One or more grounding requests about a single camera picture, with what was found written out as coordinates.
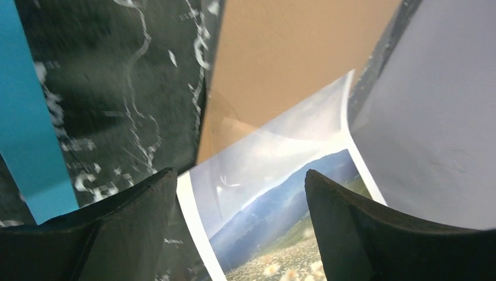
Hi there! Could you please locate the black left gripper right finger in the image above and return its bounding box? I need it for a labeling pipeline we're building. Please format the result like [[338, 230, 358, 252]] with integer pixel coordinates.
[[305, 170, 495, 280]]

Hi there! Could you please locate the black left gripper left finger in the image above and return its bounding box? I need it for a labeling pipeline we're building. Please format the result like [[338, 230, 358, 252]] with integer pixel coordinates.
[[1, 168, 177, 280]]

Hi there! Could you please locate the landscape photo print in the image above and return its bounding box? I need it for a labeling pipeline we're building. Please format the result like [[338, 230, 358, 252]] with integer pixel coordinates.
[[177, 71, 385, 280]]

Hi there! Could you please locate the blue picture frame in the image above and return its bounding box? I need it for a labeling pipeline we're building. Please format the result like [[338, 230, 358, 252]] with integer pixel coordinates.
[[1, 1, 79, 224]]

